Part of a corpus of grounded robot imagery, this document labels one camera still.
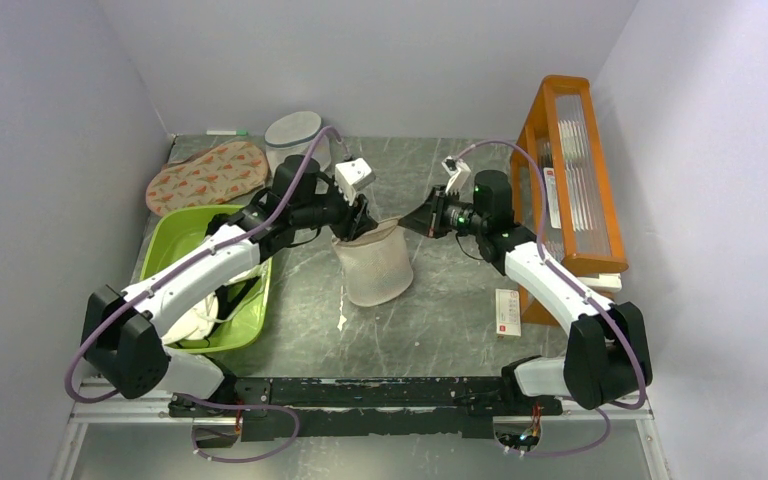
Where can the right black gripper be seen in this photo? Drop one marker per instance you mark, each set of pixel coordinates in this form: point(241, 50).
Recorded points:
point(427, 219)

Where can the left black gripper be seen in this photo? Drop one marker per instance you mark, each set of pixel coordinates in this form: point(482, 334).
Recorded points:
point(356, 220)

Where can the beige mesh laundry bag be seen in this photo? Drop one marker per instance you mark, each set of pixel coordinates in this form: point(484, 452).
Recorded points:
point(376, 267)

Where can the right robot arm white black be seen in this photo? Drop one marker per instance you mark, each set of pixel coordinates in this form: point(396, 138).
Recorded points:
point(607, 354)

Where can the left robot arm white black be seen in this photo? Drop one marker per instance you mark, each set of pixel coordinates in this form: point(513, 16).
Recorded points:
point(123, 330)

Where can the white mesh laundry bag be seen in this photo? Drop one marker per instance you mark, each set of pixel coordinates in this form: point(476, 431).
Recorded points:
point(290, 135)

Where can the small white red box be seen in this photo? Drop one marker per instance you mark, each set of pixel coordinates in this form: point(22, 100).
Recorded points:
point(507, 313)

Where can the orange wooden rack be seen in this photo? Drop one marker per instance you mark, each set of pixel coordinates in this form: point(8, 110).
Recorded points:
point(561, 178)

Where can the floral patterned fabric pad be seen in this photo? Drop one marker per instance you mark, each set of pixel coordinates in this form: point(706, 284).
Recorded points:
point(214, 176)

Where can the green white marker pen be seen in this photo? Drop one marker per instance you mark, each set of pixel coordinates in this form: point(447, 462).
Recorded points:
point(227, 133)

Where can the green plastic basin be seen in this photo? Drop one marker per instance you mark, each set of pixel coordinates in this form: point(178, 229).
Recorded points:
point(178, 233)

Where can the white bras in basin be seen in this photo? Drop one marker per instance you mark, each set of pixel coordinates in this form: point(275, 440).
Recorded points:
point(228, 318)

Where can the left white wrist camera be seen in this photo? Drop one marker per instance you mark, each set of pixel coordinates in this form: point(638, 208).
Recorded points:
point(353, 176)

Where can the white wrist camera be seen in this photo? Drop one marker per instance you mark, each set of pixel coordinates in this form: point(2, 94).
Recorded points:
point(353, 176)
point(458, 171)

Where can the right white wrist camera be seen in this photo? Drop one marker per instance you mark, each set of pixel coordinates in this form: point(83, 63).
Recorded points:
point(458, 171)

